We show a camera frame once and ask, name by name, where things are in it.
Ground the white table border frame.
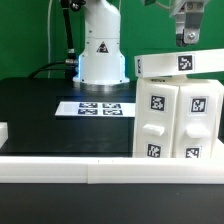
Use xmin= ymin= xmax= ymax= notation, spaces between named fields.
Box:
xmin=0 ymin=153 xmax=224 ymax=184

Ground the white thin cable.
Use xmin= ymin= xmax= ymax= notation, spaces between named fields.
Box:
xmin=47 ymin=0 xmax=54 ymax=80

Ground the white cabinet top box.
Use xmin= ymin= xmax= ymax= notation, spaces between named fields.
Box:
xmin=135 ymin=48 xmax=224 ymax=78

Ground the white cabinet body box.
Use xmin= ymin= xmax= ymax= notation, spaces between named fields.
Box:
xmin=133 ymin=77 xmax=224 ymax=159

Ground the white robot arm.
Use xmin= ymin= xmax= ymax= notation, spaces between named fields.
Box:
xmin=59 ymin=0 xmax=210 ymax=91

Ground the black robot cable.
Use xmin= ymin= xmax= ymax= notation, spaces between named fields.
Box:
xmin=27 ymin=0 xmax=87 ymax=80

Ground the white marker base plate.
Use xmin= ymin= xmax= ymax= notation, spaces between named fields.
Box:
xmin=55 ymin=101 xmax=135 ymax=117

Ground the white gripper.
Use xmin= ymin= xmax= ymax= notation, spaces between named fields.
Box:
xmin=143 ymin=0 xmax=212 ymax=48

